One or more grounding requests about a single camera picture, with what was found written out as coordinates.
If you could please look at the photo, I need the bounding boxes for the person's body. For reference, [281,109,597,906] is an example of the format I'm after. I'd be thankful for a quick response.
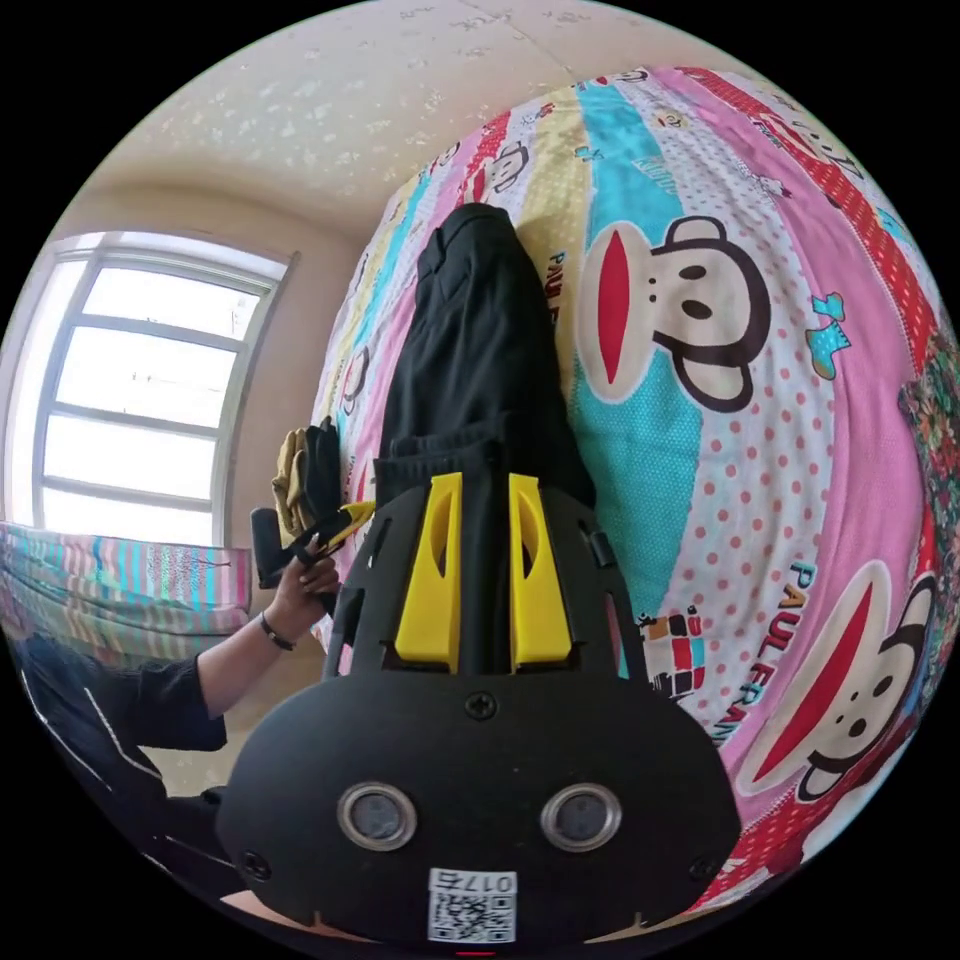
[11,633,253,905]

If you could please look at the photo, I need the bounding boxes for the striped blanket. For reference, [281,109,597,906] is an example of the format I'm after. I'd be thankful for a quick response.
[0,522,253,665]

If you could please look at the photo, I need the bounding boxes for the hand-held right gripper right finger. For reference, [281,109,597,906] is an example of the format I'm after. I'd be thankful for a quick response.
[509,473,574,672]

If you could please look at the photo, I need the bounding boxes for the bed with cartoon printed sheet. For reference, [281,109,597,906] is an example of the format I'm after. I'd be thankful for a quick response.
[309,65,960,913]

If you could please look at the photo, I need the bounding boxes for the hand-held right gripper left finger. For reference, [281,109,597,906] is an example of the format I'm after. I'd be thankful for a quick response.
[394,473,464,672]

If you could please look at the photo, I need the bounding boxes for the window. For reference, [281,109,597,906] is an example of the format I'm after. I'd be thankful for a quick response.
[0,230,295,553]

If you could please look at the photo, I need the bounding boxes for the person's left forearm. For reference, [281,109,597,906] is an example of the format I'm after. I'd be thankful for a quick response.
[138,611,298,753]

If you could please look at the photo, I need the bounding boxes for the dark floral cloth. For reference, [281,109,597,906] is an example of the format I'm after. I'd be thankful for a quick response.
[897,328,960,680]

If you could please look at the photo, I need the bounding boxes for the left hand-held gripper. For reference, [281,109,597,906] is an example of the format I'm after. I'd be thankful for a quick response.
[287,502,377,618]

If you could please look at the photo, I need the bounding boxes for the person's left hand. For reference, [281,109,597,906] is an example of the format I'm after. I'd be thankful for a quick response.
[263,558,343,640]

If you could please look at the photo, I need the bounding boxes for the black pants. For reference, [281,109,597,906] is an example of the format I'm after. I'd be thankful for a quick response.
[372,202,599,519]

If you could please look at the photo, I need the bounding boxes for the tan and black gloves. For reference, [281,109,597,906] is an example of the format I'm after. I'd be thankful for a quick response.
[271,416,344,530]

